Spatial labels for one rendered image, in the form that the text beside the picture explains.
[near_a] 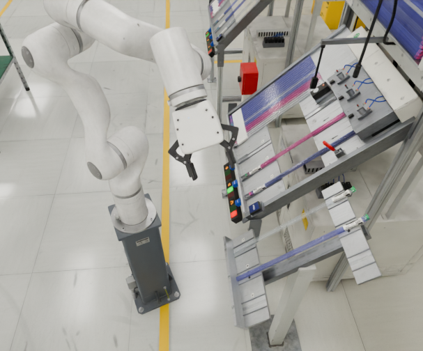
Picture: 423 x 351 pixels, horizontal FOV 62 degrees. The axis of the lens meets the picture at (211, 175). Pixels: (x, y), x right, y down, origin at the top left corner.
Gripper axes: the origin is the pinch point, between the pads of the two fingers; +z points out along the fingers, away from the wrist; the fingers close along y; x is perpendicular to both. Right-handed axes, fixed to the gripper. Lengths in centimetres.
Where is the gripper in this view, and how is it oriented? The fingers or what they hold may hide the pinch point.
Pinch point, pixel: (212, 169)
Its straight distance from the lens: 80.2
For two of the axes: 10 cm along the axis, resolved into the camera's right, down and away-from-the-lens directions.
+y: 9.4, -3.0, -1.9
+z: 3.2, 9.4, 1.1
